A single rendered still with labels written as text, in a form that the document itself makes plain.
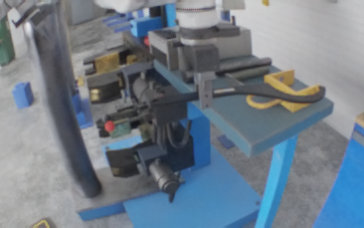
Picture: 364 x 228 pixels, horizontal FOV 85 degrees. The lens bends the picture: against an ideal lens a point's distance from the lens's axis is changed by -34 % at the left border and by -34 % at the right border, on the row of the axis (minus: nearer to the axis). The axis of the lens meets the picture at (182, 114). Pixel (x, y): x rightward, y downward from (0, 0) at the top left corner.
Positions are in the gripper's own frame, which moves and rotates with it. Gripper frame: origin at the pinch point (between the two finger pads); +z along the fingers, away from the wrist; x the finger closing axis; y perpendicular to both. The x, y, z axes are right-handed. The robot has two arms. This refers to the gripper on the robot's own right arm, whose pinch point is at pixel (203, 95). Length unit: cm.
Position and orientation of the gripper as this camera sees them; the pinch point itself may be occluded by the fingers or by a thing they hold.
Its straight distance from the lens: 64.7
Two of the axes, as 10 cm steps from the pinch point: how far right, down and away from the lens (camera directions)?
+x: 1.7, 5.0, -8.5
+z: 0.9, 8.5, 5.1
